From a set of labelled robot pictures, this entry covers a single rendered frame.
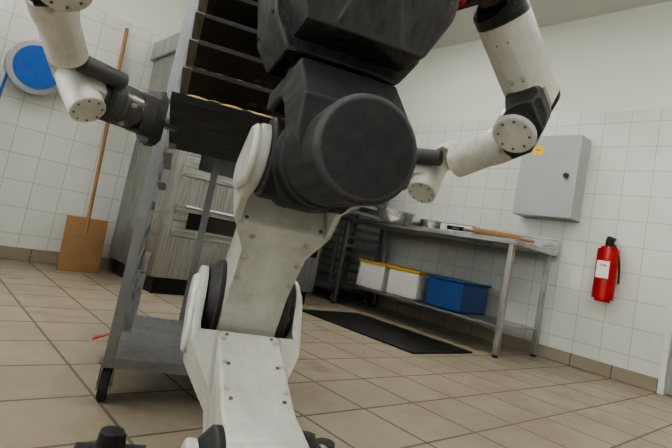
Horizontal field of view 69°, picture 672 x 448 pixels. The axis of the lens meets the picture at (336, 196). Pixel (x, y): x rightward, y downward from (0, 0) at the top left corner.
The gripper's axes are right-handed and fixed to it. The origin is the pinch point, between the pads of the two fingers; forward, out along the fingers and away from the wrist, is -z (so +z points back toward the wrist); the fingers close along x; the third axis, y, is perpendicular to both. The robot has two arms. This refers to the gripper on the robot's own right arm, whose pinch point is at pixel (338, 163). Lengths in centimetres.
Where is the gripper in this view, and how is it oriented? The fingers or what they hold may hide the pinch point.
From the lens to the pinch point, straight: 120.5
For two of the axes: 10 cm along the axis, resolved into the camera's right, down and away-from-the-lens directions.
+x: 1.9, -9.8, 0.8
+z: 8.9, 1.4, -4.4
